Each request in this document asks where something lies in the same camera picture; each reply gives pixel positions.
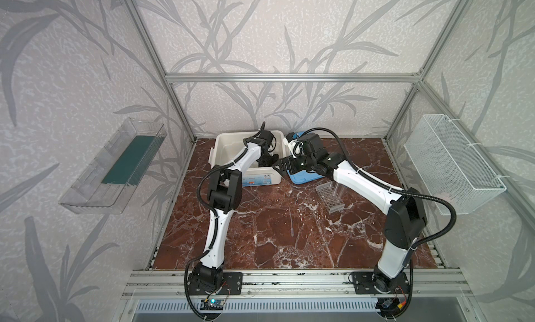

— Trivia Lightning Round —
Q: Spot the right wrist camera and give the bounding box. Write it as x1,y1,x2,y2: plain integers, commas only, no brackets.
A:
284,132,303,158

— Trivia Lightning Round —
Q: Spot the green circuit board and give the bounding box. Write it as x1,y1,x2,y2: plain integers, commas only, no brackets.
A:
200,299,225,311

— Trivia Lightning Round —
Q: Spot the right circuit board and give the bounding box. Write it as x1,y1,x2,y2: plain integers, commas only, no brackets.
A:
377,298,406,312

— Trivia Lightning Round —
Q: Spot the clear plastic pipette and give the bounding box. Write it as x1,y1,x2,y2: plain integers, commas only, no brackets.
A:
288,208,294,238

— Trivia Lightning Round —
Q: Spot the clear test tube rack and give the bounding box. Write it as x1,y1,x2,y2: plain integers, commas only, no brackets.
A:
316,181,346,213

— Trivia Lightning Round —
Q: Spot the white wire basket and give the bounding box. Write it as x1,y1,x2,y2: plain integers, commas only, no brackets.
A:
404,114,507,215

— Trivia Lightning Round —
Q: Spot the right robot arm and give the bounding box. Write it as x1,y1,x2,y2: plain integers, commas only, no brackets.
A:
274,128,457,294

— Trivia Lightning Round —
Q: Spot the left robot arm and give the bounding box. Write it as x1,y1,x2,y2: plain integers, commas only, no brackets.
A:
185,128,279,294

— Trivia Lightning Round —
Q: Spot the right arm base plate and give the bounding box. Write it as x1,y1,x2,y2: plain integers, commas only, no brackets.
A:
349,271,410,295

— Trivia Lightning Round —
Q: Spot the blue plastic lid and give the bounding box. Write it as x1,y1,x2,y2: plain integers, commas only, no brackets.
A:
286,132,323,185

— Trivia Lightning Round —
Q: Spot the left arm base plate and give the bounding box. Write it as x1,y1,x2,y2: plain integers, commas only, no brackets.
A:
185,272,243,296

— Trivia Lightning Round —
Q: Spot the white plastic bin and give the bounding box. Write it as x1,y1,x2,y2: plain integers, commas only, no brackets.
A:
208,130,290,187

